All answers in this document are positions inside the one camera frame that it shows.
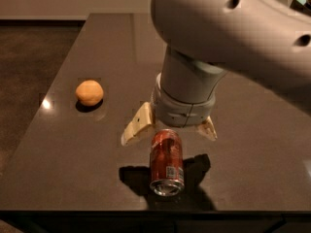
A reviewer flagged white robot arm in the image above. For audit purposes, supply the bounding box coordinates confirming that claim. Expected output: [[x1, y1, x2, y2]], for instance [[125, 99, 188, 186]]
[[121, 0, 311, 145]]

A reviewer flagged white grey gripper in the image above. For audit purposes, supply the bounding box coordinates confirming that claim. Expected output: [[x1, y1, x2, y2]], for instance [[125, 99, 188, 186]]
[[121, 47, 226, 147]]

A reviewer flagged red coke can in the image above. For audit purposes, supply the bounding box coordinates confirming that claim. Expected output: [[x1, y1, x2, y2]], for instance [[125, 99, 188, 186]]
[[150, 129, 185, 197]]

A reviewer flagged orange fruit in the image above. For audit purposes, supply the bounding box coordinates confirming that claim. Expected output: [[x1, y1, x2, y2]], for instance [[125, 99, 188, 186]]
[[75, 80, 104, 107]]

